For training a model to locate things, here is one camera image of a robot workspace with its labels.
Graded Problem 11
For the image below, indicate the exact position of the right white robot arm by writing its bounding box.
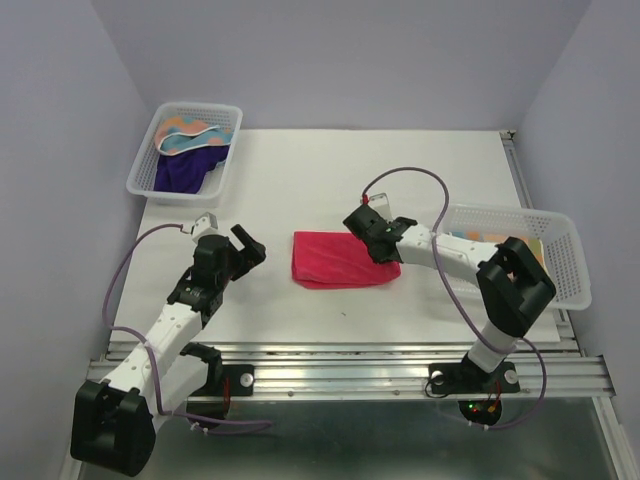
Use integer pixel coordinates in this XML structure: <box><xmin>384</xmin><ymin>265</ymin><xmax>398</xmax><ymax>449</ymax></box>
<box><xmin>343</xmin><ymin>204</ymin><xmax>556</xmax><ymax>395</ymax></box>

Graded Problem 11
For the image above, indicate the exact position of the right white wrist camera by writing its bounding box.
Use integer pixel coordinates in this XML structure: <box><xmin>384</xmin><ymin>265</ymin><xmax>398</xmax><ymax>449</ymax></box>
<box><xmin>367</xmin><ymin>193</ymin><xmax>393</xmax><ymax>222</ymax></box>

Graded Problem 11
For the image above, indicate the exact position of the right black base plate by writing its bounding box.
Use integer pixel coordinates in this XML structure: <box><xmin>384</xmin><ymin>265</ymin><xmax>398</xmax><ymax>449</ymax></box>
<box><xmin>429</xmin><ymin>362</ymin><xmax>521</xmax><ymax>396</ymax></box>

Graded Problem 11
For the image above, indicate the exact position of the purple towel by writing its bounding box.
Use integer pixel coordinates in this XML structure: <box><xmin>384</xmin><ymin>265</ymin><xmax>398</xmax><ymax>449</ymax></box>
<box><xmin>154</xmin><ymin>145</ymin><xmax>230</xmax><ymax>194</ymax></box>

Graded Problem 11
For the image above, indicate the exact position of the blue orange patterned towel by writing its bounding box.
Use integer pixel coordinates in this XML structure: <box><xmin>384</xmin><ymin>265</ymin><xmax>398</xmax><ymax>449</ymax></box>
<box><xmin>154</xmin><ymin>116</ymin><xmax>234</xmax><ymax>156</ymax></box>

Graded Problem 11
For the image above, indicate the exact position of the white basket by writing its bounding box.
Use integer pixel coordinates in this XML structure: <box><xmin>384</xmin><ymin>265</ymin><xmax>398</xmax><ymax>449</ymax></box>
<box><xmin>126</xmin><ymin>102</ymin><xmax>243</xmax><ymax>206</ymax></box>
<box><xmin>440</xmin><ymin>204</ymin><xmax>592</xmax><ymax>311</ymax></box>

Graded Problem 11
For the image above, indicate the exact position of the orange polka dot towel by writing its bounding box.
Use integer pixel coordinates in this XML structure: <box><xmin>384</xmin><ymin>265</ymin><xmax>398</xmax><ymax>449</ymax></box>
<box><xmin>448</xmin><ymin>231</ymin><xmax>547</xmax><ymax>270</ymax></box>

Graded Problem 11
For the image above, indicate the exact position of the aluminium mounting rail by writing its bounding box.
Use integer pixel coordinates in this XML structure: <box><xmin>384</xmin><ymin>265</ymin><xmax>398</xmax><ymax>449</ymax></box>
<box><xmin>82</xmin><ymin>342</ymin><xmax>616</xmax><ymax>401</ymax></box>

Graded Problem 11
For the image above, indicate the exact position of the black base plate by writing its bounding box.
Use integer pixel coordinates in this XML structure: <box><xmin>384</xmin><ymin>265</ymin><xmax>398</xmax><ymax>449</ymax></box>
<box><xmin>429</xmin><ymin>362</ymin><xmax>521</xmax><ymax>396</ymax></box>
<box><xmin>187</xmin><ymin>363</ymin><xmax>255</xmax><ymax>398</ymax></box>

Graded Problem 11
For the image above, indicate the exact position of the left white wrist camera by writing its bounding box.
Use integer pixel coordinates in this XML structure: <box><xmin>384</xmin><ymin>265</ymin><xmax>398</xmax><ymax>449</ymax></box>
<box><xmin>190</xmin><ymin>212</ymin><xmax>218</xmax><ymax>244</ymax></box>

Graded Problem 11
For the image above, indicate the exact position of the pink towel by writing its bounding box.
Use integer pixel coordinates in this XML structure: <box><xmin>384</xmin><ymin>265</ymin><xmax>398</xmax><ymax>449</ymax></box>
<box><xmin>291</xmin><ymin>231</ymin><xmax>401</xmax><ymax>290</ymax></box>

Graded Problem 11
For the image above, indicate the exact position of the white basket at left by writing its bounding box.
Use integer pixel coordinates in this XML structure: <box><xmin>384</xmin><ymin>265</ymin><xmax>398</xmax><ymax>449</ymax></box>
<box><xmin>126</xmin><ymin>102</ymin><xmax>243</xmax><ymax>206</ymax></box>

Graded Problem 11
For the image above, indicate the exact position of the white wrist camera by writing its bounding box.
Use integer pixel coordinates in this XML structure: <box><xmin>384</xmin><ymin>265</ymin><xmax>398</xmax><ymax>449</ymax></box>
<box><xmin>367</xmin><ymin>193</ymin><xmax>393</xmax><ymax>222</ymax></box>
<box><xmin>190</xmin><ymin>212</ymin><xmax>218</xmax><ymax>244</ymax></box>

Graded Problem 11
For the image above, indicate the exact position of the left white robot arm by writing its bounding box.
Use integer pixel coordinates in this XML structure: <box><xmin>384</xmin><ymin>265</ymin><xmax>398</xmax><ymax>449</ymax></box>
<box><xmin>70</xmin><ymin>216</ymin><xmax>273</xmax><ymax>477</ymax></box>

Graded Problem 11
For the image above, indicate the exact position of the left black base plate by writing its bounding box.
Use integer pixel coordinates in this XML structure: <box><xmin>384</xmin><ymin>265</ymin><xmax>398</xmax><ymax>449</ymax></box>
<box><xmin>187</xmin><ymin>363</ymin><xmax>255</xmax><ymax>398</ymax></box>

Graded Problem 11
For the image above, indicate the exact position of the white basket at right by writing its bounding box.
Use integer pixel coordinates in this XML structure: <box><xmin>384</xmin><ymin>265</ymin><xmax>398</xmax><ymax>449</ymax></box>
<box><xmin>440</xmin><ymin>204</ymin><xmax>592</xmax><ymax>311</ymax></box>

